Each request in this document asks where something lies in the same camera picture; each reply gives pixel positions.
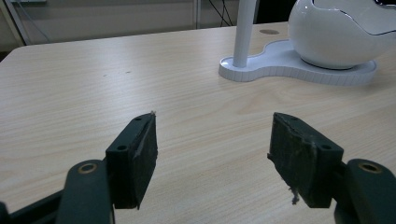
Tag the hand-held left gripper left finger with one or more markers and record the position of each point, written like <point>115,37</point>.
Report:
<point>132,161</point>

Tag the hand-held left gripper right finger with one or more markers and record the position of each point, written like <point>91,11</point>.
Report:
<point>299,161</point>

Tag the white desk lamp with egg-shaped body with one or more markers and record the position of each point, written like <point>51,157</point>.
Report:
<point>280,63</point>

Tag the grey metal stand leg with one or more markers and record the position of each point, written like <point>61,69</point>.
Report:
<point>15,23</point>

